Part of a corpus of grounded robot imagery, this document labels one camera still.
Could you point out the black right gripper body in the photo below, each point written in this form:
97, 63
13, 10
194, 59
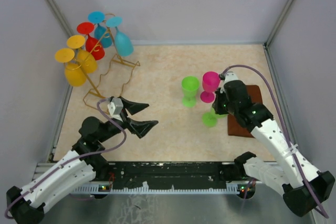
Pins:
221, 104

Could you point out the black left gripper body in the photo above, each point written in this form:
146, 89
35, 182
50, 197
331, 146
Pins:
125, 123

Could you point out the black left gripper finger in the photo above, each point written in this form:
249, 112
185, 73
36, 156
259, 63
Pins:
133, 107
142, 128

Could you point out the green wine glass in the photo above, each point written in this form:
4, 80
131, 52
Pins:
190, 86
210, 119

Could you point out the pink wine glass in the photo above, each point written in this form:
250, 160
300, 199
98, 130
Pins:
210, 82

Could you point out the green wine glass front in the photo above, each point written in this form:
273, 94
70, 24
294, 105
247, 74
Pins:
190, 86

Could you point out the teal wine glass front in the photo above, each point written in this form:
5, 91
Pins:
122, 42

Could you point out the teal wine glass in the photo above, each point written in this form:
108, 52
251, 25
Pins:
122, 42
97, 18

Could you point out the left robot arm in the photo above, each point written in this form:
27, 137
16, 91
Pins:
82, 164

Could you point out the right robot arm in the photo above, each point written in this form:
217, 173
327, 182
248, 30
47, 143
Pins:
301, 185

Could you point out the orange wine glass front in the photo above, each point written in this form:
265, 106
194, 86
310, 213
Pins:
72, 71

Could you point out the orange wine glass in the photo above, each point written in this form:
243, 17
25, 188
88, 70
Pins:
84, 58
72, 71

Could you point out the orange wine glass rear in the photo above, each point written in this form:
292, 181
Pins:
84, 58

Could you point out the red wine glass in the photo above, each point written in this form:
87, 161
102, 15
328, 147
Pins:
92, 45

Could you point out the teal wine glass rear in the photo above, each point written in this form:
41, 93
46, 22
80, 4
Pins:
97, 18

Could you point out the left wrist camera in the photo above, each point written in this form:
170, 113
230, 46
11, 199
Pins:
115, 107

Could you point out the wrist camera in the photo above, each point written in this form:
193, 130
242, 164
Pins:
225, 78
115, 107

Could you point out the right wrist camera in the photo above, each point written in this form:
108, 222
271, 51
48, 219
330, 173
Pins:
225, 78

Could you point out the gold wire glass rack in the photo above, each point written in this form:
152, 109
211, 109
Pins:
113, 74

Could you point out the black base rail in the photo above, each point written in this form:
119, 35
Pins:
167, 175

